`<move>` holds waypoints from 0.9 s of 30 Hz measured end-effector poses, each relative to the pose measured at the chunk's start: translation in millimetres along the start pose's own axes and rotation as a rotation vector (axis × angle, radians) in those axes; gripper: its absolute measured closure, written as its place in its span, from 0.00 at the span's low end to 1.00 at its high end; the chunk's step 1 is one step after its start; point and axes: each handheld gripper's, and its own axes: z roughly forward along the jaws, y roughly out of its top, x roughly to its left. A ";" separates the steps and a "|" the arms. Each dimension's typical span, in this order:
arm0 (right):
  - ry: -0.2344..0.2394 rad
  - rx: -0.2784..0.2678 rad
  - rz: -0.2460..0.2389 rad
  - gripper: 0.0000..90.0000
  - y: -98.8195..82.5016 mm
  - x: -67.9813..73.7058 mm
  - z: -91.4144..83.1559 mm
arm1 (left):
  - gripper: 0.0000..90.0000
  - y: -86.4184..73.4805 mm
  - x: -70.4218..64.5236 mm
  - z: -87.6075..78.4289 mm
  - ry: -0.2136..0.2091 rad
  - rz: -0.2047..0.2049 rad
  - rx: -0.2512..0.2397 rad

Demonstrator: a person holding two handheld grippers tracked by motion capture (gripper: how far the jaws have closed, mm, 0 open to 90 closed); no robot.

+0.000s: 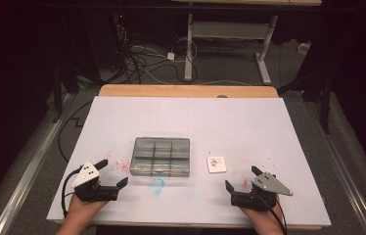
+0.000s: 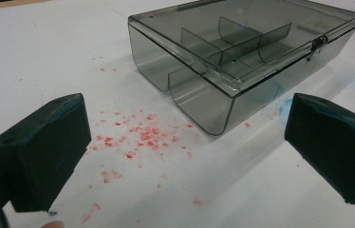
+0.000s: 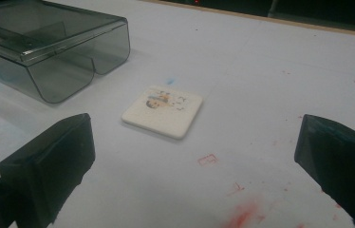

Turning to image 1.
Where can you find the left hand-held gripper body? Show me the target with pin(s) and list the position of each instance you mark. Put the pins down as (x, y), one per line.
(94, 192)

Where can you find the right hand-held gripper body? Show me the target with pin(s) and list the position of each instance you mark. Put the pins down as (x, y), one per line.
(252, 199)

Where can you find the small white square card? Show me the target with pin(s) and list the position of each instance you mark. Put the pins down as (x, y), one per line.
(216, 164)

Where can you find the clear plastic compartment box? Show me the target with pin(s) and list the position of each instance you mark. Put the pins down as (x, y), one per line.
(160, 156)

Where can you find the person's left hand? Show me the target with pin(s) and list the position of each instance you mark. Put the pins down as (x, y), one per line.
(81, 209)

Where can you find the person's right hand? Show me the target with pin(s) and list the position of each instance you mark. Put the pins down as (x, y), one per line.
(265, 218)

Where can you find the black metal stand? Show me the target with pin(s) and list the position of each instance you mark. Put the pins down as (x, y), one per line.
(58, 94)
(324, 104)

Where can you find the small white power adapter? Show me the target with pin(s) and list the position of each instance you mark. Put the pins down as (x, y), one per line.
(170, 56)

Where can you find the small white floor box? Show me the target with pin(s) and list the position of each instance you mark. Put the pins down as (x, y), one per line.
(303, 48)

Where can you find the metal floor rail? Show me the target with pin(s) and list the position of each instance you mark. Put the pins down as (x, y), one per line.
(344, 169)
(31, 169)

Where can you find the white metal desk frame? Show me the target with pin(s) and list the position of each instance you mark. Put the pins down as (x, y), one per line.
(230, 30)

